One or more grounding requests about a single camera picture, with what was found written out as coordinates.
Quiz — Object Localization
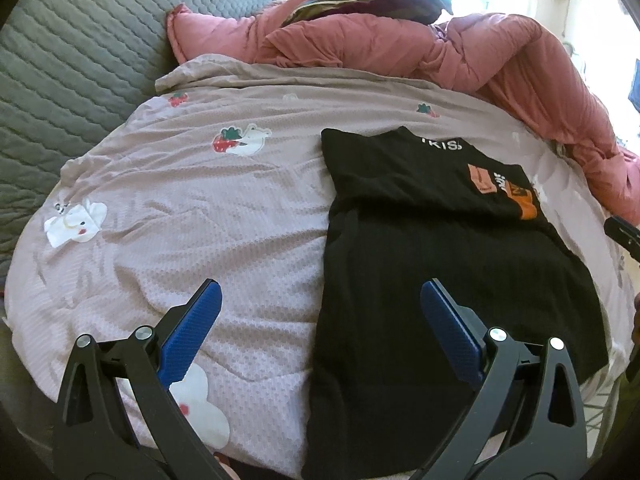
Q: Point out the pink duvet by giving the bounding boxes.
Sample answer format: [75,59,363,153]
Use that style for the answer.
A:
[167,2,640,226]

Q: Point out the grey quilted headboard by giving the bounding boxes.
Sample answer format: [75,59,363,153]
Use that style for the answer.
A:
[0,0,281,281]

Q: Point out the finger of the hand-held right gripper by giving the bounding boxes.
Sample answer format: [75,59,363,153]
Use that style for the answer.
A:
[604,216,640,263]

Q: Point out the lilac printed blanket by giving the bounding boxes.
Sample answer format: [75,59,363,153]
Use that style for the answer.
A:
[0,54,638,478]

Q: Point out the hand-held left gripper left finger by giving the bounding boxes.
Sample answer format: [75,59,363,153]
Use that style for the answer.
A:
[52,278,223,480]

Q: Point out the black sweater with orange cuffs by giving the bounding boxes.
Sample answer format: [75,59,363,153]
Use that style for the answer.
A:
[301,127,610,466]

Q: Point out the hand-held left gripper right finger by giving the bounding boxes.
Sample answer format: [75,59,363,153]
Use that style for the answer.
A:
[420,280,588,480]

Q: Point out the striped multicolour cloth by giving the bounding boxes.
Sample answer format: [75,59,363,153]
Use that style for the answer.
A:
[280,0,453,28]

